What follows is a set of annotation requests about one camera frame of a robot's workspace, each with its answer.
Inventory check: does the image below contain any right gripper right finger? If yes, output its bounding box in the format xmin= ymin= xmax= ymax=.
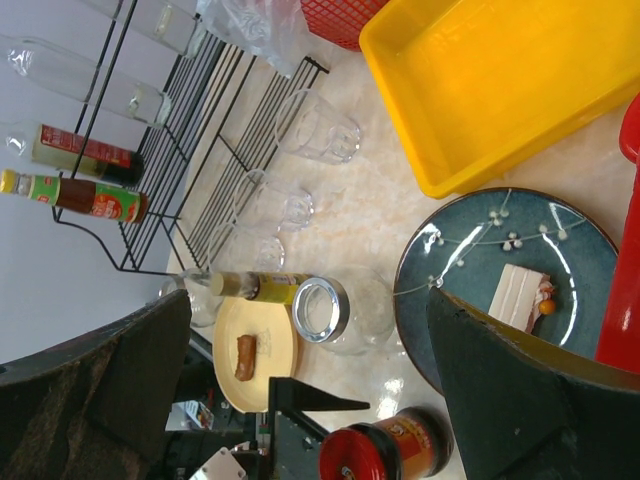
xmin=427 ymin=289 xmax=639 ymax=479

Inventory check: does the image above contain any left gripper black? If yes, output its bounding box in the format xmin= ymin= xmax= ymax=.
xmin=164 ymin=377 xmax=370 ymax=479

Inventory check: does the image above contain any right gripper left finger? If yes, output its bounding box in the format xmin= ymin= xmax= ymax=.
xmin=1 ymin=290 xmax=191 ymax=479

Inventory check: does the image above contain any red lid chili jar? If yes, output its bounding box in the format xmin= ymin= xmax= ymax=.
xmin=318 ymin=407 xmax=453 ymax=480

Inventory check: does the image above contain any sauce bottle yellow cap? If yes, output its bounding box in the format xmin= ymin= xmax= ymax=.
xmin=1 ymin=169 xmax=149 ymax=223

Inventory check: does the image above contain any dark sauce bottle black cap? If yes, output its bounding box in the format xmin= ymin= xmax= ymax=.
xmin=1 ymin=120 xmax=145 ymax=187

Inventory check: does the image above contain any glass oil bottle gold spout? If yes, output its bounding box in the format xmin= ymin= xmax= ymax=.
xmin=1 ymin=35 xmax=173 ymax=127

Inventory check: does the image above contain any beige plate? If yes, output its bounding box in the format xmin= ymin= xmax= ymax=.
xmin=212 ymin=298 xmax=299 ymax=413

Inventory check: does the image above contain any brown sausage piece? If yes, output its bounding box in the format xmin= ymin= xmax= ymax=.
xmin=235 ymin=334 xmax=257 ymax=382

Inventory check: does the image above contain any small yellow label bottle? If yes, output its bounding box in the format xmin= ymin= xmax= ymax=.
xmin=210 ymin=271 xmax=311 ymax=305

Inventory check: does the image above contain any white cake piece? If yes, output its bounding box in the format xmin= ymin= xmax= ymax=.
xmin=488 ymin=263 xmax=556 ymax=333

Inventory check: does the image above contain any glass jar metal rim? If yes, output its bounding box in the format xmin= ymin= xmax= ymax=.
xmin=292 ymin=265 xmax=394 ymax=356

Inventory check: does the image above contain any red plastic basket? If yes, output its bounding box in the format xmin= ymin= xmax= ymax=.
xmin=593 ymin=92 xmax=640 ymax=374

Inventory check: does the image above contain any dark teal plate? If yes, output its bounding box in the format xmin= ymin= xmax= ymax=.
xmin=394 ymin=187 xmax=618 ymax=391

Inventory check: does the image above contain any clear glass cup near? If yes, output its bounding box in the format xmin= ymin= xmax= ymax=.
xmin=206 ymin=222 xmax=285 ymax=272

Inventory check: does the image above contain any clear glass cup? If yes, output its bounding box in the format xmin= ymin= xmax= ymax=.
xmin=206 ymin=222 xmax=285 ymax=272
xmin=232 ymin=169 xmax=315 ymax=233
xmin=274 ymin=88 xmax=361 ymax=165

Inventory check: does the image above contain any clear glass cup middle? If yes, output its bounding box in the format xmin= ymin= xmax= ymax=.
xmin=232 ymin=169 xmax=315 ymax=233

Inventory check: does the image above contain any clear glass cup far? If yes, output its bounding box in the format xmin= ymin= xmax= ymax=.
xmin=274 ymin=88 xmax=361 ymax=165

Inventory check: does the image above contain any yellow plastic tray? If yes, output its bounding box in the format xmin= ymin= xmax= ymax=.
xmin=359 ymin=1 xmax=639 ymax=199

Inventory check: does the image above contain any red bin with plastic bag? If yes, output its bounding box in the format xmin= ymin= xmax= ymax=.
xmin=196 ymin=0 xmax=386 ymax=77

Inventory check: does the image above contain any black wire rack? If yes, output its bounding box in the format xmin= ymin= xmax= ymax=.
xmin=51 ymin=0 xmax=331 ymax=277

